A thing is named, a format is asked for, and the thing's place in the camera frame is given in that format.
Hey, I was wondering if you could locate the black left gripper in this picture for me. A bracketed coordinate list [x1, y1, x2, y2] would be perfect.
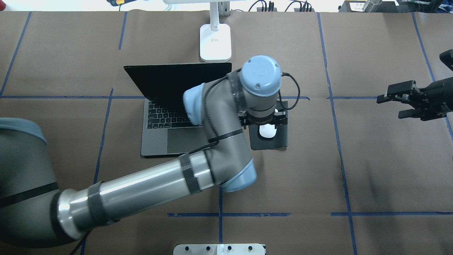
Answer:
[239, 110, 288, 126]

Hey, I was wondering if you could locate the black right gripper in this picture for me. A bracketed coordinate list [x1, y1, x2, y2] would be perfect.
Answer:
[376, 80, 453, 121]

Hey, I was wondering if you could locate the white computer mouse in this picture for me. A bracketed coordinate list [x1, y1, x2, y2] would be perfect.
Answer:
[258, 124, 277, 139]

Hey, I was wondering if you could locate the black mouse pad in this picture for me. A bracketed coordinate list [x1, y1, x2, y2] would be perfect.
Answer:
[248, 123, 288, 151]

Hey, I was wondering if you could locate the grey laptop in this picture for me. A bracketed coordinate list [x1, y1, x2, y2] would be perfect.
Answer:
[124, 62, 233, 158]

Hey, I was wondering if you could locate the white desk lamp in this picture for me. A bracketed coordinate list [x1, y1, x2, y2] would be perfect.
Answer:
[164, 0, 233, 62]

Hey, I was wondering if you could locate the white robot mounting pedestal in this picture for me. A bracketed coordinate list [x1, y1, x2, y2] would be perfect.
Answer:
[173, 243, 267, 255]

